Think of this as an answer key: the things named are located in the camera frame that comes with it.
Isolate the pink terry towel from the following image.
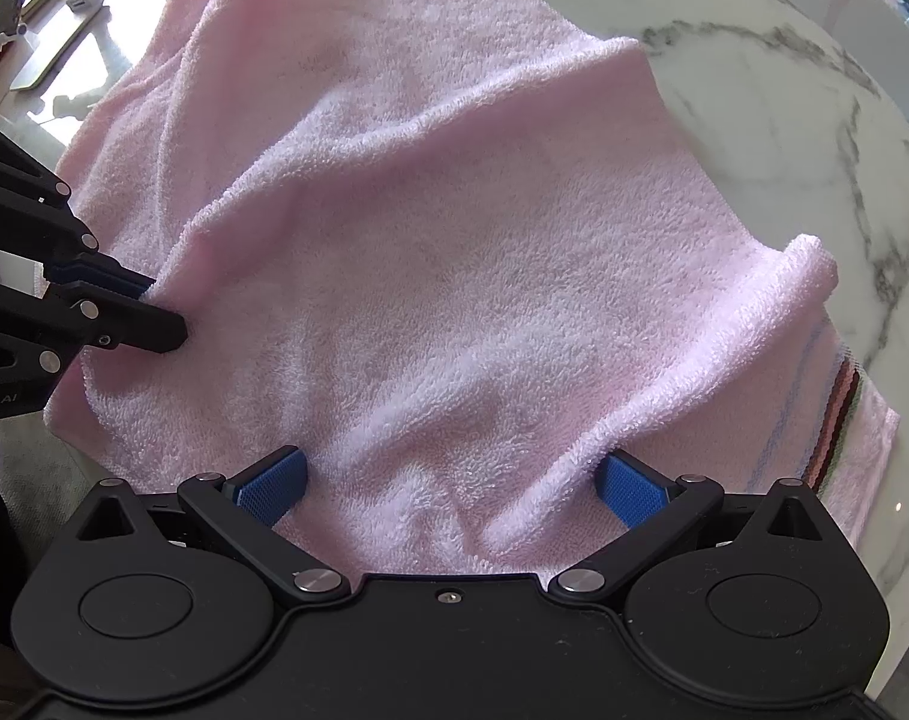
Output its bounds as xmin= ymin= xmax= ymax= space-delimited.
xmin=46 ymin=0 xmax=898 ymax=577

